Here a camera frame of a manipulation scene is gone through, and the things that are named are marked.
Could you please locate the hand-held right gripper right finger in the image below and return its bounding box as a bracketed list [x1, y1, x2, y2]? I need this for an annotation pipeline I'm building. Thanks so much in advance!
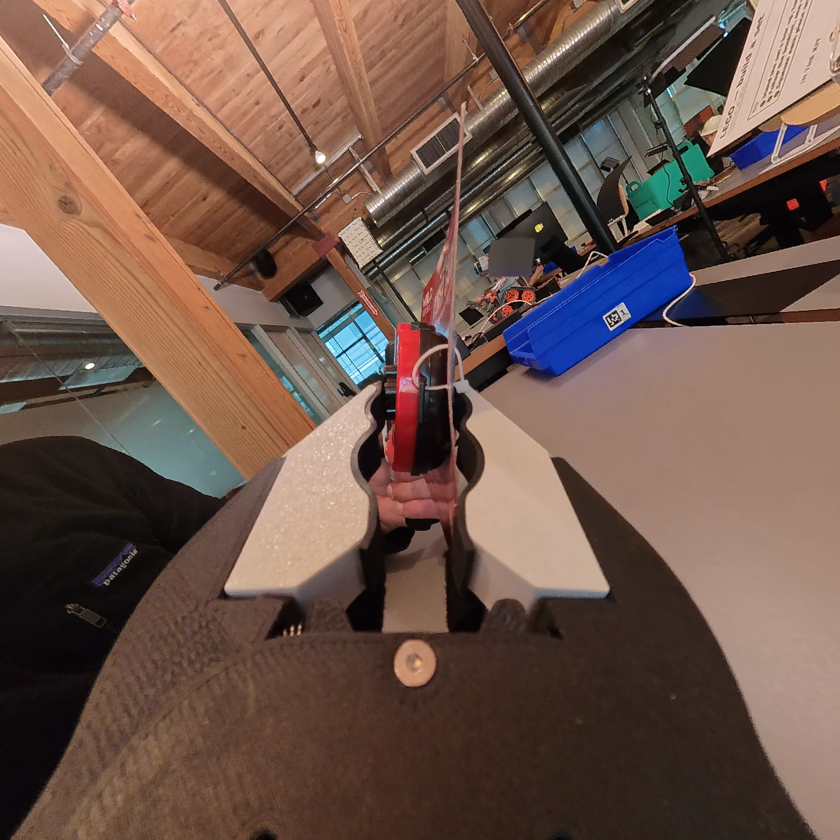
[448, 379, 611, 601]

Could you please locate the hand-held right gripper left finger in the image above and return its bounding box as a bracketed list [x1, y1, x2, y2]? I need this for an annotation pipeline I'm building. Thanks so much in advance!
[224, 381, 385, 599]

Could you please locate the red tape measure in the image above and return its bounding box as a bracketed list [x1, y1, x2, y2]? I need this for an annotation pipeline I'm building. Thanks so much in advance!
[382, 322, 455, 475]

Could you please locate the white zip tie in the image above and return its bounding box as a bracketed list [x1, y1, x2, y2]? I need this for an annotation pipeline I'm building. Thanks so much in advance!
[392, 344, 468, 395]

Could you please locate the person's left hand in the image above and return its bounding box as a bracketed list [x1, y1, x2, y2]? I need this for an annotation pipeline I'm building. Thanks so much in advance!
[375, 481, 454, 534]

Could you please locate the gridded window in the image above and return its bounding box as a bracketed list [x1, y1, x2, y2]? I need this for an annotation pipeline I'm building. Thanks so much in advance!
[318, 307, 388, 387]

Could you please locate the orange-wheeled toy robot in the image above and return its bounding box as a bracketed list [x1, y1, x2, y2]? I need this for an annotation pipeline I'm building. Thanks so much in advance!
[482, 276, 546, 322]

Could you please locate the large blue plastic bin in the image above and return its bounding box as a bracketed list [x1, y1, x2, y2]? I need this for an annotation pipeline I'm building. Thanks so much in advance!
[503, 226, 693, 377]

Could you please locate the person's black fleece jacket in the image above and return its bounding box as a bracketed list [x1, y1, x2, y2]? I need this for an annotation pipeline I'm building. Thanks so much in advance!
[0, 436, 227, 834]

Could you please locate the white paper chart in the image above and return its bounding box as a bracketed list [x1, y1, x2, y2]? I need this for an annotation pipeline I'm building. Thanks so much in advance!
[338, 217, 383, 268]

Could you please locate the black computer monitor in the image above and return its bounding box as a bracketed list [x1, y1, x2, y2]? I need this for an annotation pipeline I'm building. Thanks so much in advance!
[492, 202, 568, 257]

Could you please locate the black chair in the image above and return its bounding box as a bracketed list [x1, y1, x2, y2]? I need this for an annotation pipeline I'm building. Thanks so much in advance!
[597, 157, 634, 231]

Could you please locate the green plastic container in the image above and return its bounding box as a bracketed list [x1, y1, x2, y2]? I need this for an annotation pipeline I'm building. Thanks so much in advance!
[625, 141, 716, 221]

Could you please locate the black light stand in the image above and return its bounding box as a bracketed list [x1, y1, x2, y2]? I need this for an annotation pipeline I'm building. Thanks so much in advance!
[640, 75, 732, 263]

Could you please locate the white air vent grille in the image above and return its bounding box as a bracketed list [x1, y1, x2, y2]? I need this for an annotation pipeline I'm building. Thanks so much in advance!
[411, 113, 468, 175]

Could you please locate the black steel pole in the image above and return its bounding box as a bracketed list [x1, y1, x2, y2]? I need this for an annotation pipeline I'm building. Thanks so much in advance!
[456, 0, 618, 253]

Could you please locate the small blue plastic bin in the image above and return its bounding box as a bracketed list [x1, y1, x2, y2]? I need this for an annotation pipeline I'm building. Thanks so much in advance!
[730, 123, 815, 170]

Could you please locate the white instruction board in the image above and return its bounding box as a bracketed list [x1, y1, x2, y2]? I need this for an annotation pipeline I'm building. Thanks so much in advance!
[707, 0, 840, 157]

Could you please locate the black wall speaker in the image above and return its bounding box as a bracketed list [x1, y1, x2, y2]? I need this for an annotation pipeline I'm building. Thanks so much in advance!
[279, 282, 324, 317]

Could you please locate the white cable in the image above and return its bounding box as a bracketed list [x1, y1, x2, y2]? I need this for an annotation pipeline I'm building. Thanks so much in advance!
[581, 251, 697, 327]

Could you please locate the wooden support post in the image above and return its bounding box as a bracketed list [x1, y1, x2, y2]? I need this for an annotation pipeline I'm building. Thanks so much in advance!
[0, 36, 316, 480]

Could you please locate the silver ventilation duct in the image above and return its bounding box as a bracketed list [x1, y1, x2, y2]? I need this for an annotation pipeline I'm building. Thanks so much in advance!
[364, 0, 657, 227]

